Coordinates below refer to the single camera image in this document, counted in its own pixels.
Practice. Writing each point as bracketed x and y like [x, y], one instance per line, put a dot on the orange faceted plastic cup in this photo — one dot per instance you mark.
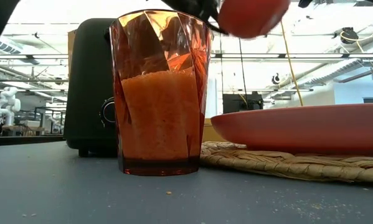
[161, 168]

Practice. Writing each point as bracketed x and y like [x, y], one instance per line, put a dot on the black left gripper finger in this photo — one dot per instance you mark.
[211, 15]

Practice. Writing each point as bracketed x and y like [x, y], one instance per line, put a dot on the round woven straw placemat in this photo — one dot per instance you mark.
[267, 163]

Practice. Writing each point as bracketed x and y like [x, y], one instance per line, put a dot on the orange cereal box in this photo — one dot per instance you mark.
[71, 53]

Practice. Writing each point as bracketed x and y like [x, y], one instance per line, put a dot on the coral plastic bowl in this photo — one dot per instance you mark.
[251, 17]

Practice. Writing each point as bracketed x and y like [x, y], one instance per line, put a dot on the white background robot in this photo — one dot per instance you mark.
[8, 104]

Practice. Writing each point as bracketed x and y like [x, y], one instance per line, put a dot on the black two-slot toaster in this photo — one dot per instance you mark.
[86, 93]

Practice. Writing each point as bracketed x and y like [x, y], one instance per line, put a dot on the pink plastic plate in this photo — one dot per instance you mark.
[298, 127]

